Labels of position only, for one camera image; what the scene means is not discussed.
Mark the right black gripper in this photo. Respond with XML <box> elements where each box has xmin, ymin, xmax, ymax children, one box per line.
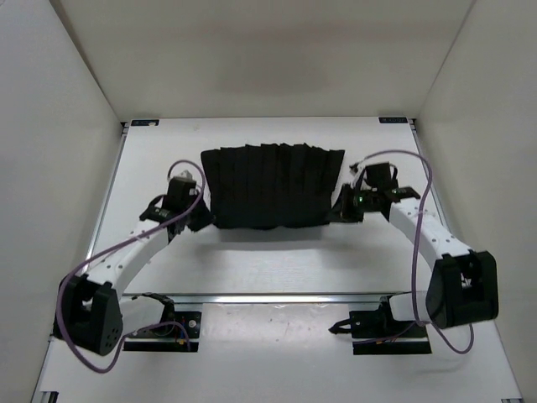
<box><xmin>326</xmin><ymin>184</ymin><xmax>378</xmax><ymax>225</ymax></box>

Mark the black pleated skirt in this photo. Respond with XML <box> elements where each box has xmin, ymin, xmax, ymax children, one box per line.
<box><xmin>201</xmin><ymin>144</ymin><xmax>345</xmax><ymax>230</ymax></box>

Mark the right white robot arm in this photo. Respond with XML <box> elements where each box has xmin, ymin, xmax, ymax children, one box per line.
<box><xmin>329</xmin><ymin>184</ymin><xmax>499</xmax><ymax>337</ymax></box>

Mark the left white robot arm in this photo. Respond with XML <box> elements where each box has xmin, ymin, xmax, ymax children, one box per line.
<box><xmin>53</xmin><ymin>192</ymin><xmax>213</xmax><ymax>374</ymax></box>

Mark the right blue table label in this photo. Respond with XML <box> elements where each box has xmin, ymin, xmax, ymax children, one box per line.
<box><xmin>378</xmin><ymin>117</ymin><xmax>408</xmax><ymax>124</ymax></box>

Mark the blue table label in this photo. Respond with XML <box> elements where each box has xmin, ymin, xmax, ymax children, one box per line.
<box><xmin>378</xmin><ymin>117</ymin><xmax>408</xmax><ymax>124</ymax></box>
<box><xmin>130</xmin><ymin>119</ymin><xmax>159</xmax><ymax>127</ymax></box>

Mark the left blue table label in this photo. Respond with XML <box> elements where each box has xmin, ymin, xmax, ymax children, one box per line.
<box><xmin>130</xmin><ymin>119</ymin><xmax>159</xmax><ymax>127</ymax></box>

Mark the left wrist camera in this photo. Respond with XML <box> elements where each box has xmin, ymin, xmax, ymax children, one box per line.
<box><xmin>162</xmin><ymin>176</ymin><xmax>198</xmax><ymax>212</ymax></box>

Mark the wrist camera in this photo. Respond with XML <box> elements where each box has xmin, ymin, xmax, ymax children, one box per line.
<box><xmin>365</xmin><ymin>162</ymin><xmax>399</xmax><ymax>191</ymax></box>
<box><xmin>162</xmin><ymin>176</ymin><xmax>198</xmax><ymax>212</ymax></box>

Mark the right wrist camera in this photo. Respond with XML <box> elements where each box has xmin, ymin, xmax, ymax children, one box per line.
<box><xmin>365</xmin><ymin>162</ymin><xmax>399</xmax><ymax>191</ymax></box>

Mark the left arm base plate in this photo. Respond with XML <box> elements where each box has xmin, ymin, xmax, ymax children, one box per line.
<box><xmin>123</xmin><ymin>304</ymin><xmax>202</xmax><ymax>353</ymax></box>

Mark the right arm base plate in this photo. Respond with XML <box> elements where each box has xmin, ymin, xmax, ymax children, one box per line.
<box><xmin>349</xmin><ymin>308</ymin><xmax>432</xmax><ymax>356</ymax></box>

